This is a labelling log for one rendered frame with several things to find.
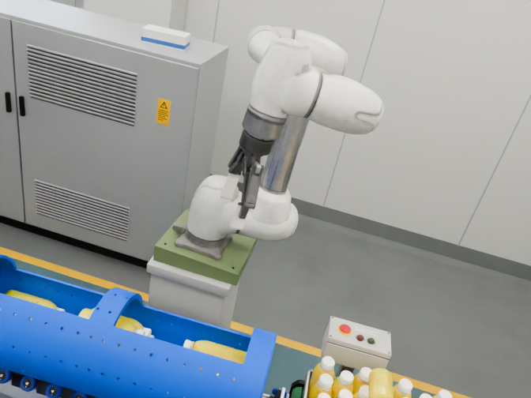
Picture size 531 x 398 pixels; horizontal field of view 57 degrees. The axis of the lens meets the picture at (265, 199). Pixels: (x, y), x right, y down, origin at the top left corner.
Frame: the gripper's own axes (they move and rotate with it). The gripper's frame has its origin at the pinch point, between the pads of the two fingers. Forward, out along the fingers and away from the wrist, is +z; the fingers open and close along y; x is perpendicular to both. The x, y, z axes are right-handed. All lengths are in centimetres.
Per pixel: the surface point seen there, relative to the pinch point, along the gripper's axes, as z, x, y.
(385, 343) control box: 36, -62, -4
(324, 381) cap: 42, -39, -14
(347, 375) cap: 40, -47, -13
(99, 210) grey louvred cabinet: 117, 17, 177
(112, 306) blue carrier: 35.6, 20.9, 1.7
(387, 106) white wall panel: 10, -169, 215
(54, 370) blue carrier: 51, 32, -7
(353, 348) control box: 39, -52, -4
